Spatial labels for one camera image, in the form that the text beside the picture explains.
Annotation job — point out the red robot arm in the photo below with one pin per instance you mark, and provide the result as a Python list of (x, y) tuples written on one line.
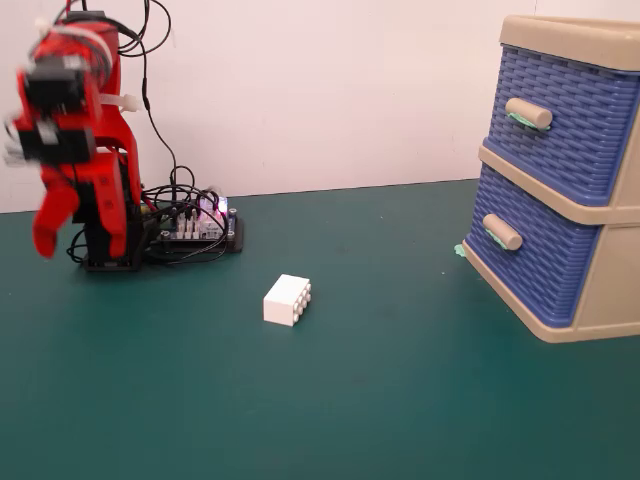
[(107, 135)]

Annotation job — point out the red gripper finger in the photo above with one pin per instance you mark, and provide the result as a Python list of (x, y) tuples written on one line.
[(111, 210), (47, 220)]

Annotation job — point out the green table mat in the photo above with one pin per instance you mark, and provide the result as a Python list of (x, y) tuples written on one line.
[(350, 400)]

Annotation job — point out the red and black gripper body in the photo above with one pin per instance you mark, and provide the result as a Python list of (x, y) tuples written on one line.
[(55, 145)]

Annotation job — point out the lit controller circuit board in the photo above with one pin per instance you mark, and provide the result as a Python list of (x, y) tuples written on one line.
[(200, 230)]

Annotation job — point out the white zip tie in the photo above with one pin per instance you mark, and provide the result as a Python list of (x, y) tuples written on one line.
[(122, 102)]

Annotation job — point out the white toy brick cube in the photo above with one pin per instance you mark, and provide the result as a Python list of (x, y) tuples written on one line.
[(281, 302)]

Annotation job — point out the beige plastic drawer cabinet frame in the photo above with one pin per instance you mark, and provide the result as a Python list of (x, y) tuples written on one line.
[(620, 280)]

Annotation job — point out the green putty lump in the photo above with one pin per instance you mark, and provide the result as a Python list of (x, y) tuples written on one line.
[(458, 249)]

